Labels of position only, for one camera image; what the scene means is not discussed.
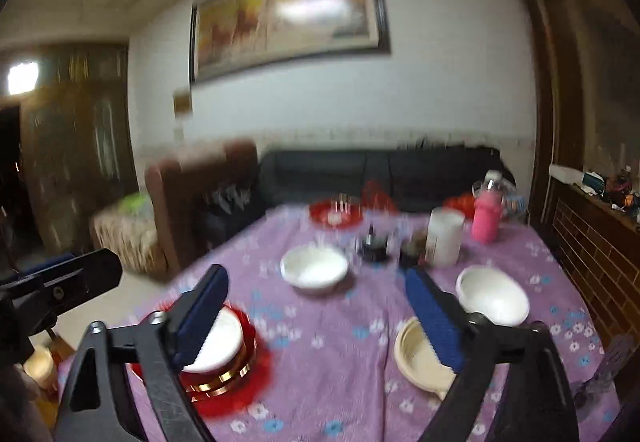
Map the black sofa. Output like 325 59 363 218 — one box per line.
256 145 515 214

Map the cream plastic bowl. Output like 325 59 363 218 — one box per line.
394 317 457 401

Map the small black jar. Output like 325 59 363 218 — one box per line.
359 225 388 263

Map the wooden cabinet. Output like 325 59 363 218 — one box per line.
21 44 138 255

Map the purple floral tablecloth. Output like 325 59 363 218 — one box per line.
56 201 622 442

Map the wooden sideboard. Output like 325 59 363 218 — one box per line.
541 175 640 348

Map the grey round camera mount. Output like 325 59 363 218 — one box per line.
572 334 634 410

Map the framed painting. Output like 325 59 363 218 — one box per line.
189 0 390 84

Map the far red plate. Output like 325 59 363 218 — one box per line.
309 199 363 230

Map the large white foam bowl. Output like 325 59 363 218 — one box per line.
456 266 530 327

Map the pink knit-sleeved bottle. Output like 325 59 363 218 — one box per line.
471 170 504 244

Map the red gold-rimmed plate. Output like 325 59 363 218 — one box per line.
130 303 276 418

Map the small wall plaque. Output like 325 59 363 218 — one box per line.
172 89 193 117

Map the cream candle jar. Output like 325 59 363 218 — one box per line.
23 346 58 391

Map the brown armchair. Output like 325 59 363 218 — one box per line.
144 138 258 275

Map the small white foam bowl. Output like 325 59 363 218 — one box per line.
183 306 244 374

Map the white plastic jar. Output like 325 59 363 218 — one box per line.
426 207 465 267

